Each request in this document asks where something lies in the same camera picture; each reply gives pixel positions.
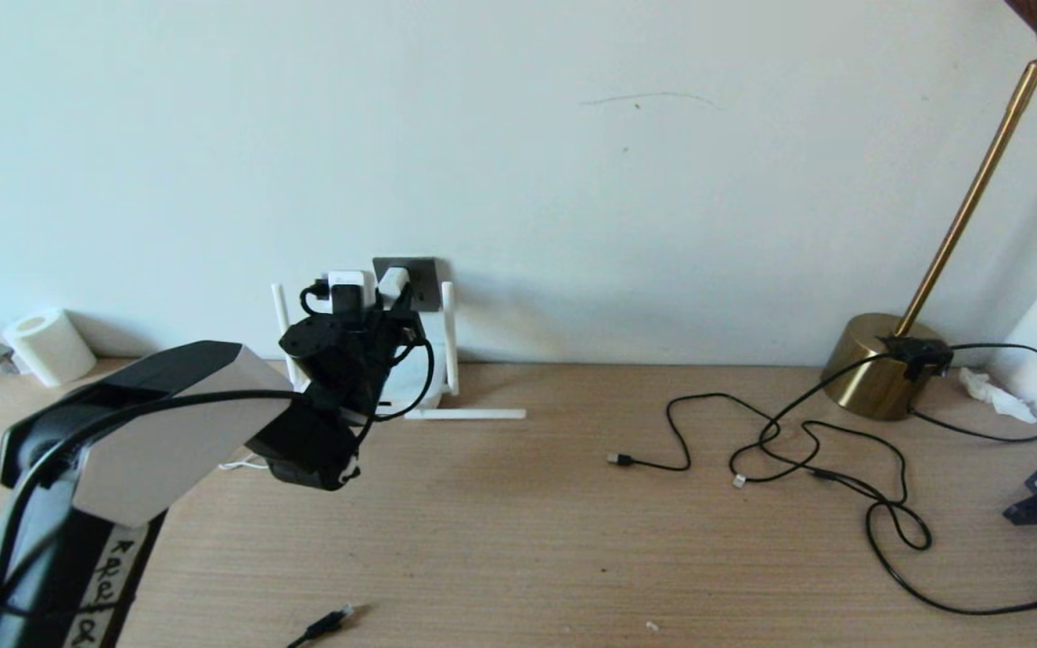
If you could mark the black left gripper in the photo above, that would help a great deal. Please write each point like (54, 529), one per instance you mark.
(370, 355)

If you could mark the white router with antennas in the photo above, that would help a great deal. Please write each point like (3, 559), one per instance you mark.
(410, 391)

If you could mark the white paper roll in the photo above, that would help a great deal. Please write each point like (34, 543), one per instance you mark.
(50, 346)

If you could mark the brass desk lamp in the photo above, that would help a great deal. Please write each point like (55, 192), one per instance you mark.
(870, 369)

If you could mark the crumpled white tissue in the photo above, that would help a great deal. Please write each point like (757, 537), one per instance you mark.
(991, 394)

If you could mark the grey wall socket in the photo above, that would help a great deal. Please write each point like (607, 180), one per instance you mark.
(427, 283)

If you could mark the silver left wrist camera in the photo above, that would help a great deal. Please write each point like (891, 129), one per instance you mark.
(358, 283)

